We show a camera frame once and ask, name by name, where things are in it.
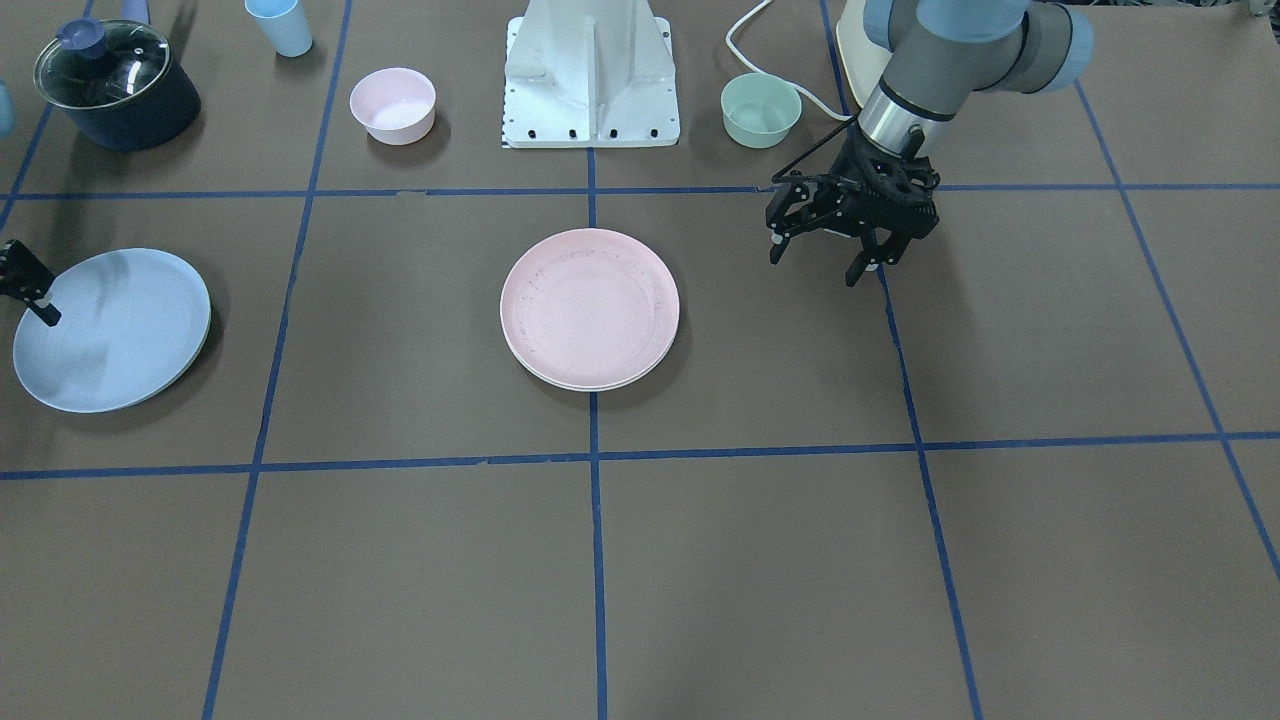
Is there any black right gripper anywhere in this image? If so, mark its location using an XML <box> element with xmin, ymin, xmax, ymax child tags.
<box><xmin>1</xmin><ymin>240</ymin><xmax>61</xmax><ymax>327</ymax></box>

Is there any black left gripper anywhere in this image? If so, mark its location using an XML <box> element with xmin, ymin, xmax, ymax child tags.
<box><xmin>765</xmin><ymin>129</ymin><xmax>940</xmax><ymax>288</ymax></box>

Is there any blue plate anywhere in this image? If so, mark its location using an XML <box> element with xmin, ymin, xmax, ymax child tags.
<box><xmin>12</xmin><ymin>249</ymin><xmax>212</xmax><ymax>414</ymax></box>

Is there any pink plate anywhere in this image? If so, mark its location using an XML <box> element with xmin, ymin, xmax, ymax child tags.
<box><xmin>499</xmin><ymin>228</ymin><xmax>680</xmax><ymax>347</ymax></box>

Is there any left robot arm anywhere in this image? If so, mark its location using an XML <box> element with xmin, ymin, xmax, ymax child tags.
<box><xmin>765</xmin><ymin>1</ymin><xmax>1094</xmax><ymax>287</ymax></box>

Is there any green bowl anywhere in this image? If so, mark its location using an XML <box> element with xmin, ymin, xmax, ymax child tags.
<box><xmin>719</xmin><ymin>72</ymin><xmax>803</xmax><ymax>149</ymax></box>

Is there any cream toaster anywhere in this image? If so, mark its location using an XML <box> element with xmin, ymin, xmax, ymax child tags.
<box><xmin>835</xmin><ymin>1</ymin><xmax>895</xmax><ymax>109</ymax></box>

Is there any dark blue pot with lid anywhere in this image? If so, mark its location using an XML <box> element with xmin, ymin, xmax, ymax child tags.
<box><xmin>32</xmin><ymin>1</ymin><xmax>202</xmax><ymax>152</ymax></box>

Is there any cream plate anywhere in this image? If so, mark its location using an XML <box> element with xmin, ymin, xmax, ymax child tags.
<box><xmin>507</xmin><ymin>334</ymin><xmax>676</xmax><ymax>392</ymax></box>

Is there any light blue cup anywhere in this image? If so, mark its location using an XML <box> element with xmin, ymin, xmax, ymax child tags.
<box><xmin>244</xmin><ymin>0</ymin><xmax>314</xmax><ymax>58</ymax></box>

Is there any pink bowl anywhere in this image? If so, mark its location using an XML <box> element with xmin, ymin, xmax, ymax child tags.
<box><xmin>349</xmin><ymin>67</ymin><xmax>436</xmax><ymax>146</ymax></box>

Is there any white toaster cable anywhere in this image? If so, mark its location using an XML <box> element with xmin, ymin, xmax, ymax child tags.
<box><xmin>724</xmin><ymin>0</ymin><xmax>867</xmax><ymax>123</ymax></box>

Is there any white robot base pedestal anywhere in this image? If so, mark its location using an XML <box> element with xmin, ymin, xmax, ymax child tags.
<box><xmin>500</xmin><ymin>1</ymin><xmax>681</xmax><ymax>149</ymax></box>

